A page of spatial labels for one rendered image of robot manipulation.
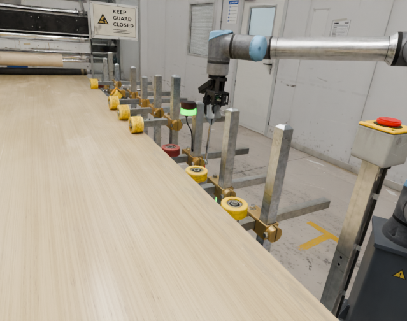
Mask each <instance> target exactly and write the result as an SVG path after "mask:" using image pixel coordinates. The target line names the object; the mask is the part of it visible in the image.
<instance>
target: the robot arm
mask: <svg viewBox="0 0 407 321"><path fill-rule="evenodd" d="M208 41H209V43H208V60H207V66H206V73H207V74H208V78H211V79H209V80H208V81H207V82H205V83H204V84H202V85H201V86H200V87H198V91H199V93H202V94H205V95H204V97H203V103H204V114H205V116H206V119H207V121H208V123H209V124H210V125H213V124H214V122H215V121H216V119H219V118H221V117H222V114H221V113H220V108H221V106H225V105H228V102H229V92H226V91H224V87H225V82H226V81H227V78H226V76H227V75H228V73H229V63H230V59H241V60H248V61H255V62H257V61H262V60H263V59H299V60H329V61H384V62H386V64H387V65H388V66H407V31H397V32H395V33H394V34H392V35H391V36H325V37H275V36H261V35H247V34H233V31H232V30H214V31H211V32H210V36H209V40H208ZM227 96H228V98H227V102H226V97H227ZM382 233H383V234H384V236H385V237H386V238H388V239H389V240H390V241H391V242H393V243H395V244H397V245H399V246H401V247H403V248H407V179H406V181H405V183H404V184H403V188H402V191H401V193H400V196H399V199H398V201H397V204H396V207H395V209H394V212H393V215H392V216H391V217H390V218H389V219H388V220H387V221H386V222H385V223H384V224H383V227H382Z"/></svg>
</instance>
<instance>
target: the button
mask: <svg viewBox="0 0 407 321"><path fill-rule="evenodd" d="M376 121H377V123H378V124H381V125H385V126H389V127H399V126H400V125H401V123H402V122H401V121H400V120H398V119H396V118H390V117H379V118H377V119H376Z"/></svg>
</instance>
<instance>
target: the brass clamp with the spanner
mask: <svg viewBox="0 0 407 321"><path fill-rule="evenodd" d="M182 154H186V155H187V156H188V161H187V162H186V163H187V164H188V165H189V166H202V167H204V160H203V156H202V155H201V156H199V157H193V156H192V155H191V154H190V150H186V149H182Z"/></svg>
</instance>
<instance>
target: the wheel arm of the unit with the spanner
mask: <svg viewBox="0 0 407 321"><path fill-rule="evenodd" d="M205 153H206V152H201V155H202V156H203V159H205ZM248 153H249V148H248V147H246V146H244V147H238V148H236V150H235V156H236V155H245V154H248ZM221 155H222V150H212V151H208V157H207V159H216V158H221ZM172 159H173V160H174V161H175V162H176V163H177V164H178V163H183V162H187V161H188V156H187V155H186V154H180V155H179V156H177V157H173V158H172Z"/></svg>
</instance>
